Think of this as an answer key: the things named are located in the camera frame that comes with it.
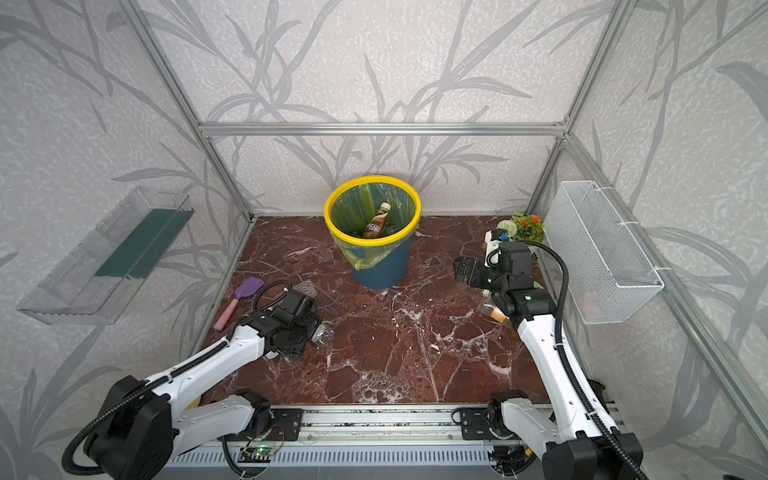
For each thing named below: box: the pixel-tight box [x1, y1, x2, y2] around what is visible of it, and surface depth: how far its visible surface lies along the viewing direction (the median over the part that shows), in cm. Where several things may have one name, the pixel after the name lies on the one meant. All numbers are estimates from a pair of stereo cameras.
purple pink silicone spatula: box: [213, 276, 265, 331], surface depth 98 cm
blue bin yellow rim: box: [324, 175, 422, 291], surface depth 82 cm
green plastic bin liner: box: [330, 182, 419, 271], surface depth 93 cm
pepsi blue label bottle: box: [311, 323, 335, 346], surface depth 86 cm
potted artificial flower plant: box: [496, 212, 545, 243], surface depth 98 cm
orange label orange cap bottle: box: [480, 303, 510, 323], surface depth 93 cm
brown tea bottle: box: [363, 202, 391, 239], surface depth 95 cm
